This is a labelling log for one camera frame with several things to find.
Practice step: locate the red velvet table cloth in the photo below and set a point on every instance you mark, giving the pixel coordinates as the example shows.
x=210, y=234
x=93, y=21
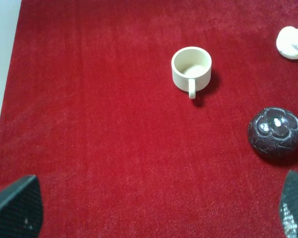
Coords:
x=90, y=107

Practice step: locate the white ceramic cup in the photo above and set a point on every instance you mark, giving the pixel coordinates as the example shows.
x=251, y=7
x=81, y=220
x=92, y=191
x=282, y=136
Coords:
x=191, y=70

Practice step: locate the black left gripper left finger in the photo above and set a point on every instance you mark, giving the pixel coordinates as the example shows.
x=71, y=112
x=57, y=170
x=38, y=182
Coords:
x=21, y=209

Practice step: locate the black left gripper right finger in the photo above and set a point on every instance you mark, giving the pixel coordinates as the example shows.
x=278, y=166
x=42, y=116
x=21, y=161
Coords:
x=289, y=205

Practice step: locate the dark carved round ball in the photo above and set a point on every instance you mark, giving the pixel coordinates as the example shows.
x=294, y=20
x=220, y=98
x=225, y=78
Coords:
x=273, y=133

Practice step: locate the white rubber duck toy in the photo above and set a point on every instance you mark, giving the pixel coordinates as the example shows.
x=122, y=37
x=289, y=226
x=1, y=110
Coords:
x=287, y=42

